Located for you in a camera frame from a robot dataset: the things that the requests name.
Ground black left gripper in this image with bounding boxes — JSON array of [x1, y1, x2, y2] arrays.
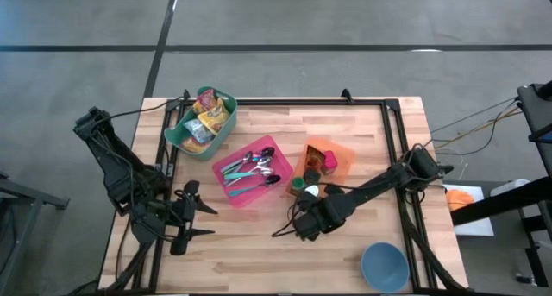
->
[[169, 196, 219, 257]]

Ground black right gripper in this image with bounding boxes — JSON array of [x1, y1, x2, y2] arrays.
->
[[271, 198, 348, 242]]

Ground pink plastic bin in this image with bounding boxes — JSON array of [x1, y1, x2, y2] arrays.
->
[[210, 134, 295, 209]]

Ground teal handled metal utensil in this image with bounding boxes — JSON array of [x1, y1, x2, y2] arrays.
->
[[227, 174, 283, 198]]

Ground green lid spice jar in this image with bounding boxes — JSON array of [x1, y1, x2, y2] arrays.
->
[[290, 176, 308, 196]]

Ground teal handled metal spoon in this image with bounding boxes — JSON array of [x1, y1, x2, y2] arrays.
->
[[223, 167, 275, 181]]

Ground plain steel spoon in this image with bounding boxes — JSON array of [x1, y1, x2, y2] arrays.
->
[[223, 156, 274, 187]]

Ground red yellow snack packet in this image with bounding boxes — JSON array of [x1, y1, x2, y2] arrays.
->
[[179, 135, 213, 155]]

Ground iridescent spoon green handle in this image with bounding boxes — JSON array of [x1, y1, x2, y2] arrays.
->
[[220, 152, 254, 174]]

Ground brown snack packet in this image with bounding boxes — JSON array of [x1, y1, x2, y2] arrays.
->
[[304, 144, 327, 173]]

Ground purple handled metal spoon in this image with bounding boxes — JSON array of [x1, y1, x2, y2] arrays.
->
[[241, 152, 271, 168]]

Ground teal plastic bin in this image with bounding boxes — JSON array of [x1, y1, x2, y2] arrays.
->
[[163, 85, 239, 162]]

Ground red spice tin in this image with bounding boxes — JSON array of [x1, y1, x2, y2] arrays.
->
[[321, 149, 341, 176]]

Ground crinkled foil snack packet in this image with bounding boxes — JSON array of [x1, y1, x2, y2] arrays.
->
[[183, 118, 216, 145]]

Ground beige plastic bin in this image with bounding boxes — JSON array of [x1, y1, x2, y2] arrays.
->
[[285, 135, 358, 198]]

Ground yellow ramen packet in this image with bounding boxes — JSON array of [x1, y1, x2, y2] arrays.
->
[[197, 104, 230, 136]]

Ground blue bowl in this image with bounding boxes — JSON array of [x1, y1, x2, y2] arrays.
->
[[360, 241, 410, 293]]

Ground black metal stand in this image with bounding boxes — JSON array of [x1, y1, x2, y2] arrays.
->
[[450, 79, 552, 288], [0, 169, 71, 288]]

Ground orange cloth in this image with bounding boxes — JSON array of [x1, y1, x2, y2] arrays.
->
[[445, 188, 476, 212]]

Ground white tray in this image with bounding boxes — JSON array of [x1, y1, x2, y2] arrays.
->
[[442, 183, 496, 237]]

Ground white plastic container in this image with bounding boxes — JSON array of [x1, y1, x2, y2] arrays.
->
[[490, 178, 530, 198]]

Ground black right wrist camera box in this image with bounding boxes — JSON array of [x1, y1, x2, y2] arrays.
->
[[296, 191, 319, 211]]

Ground black table frame rails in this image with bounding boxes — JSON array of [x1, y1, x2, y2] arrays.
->
[[101, 87, 469, 296]]

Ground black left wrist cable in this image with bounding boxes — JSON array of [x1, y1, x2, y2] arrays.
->
[[95, 98, 185, 123]]

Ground tan cable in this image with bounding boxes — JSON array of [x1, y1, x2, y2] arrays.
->
[[433, 108, 524, 150]]

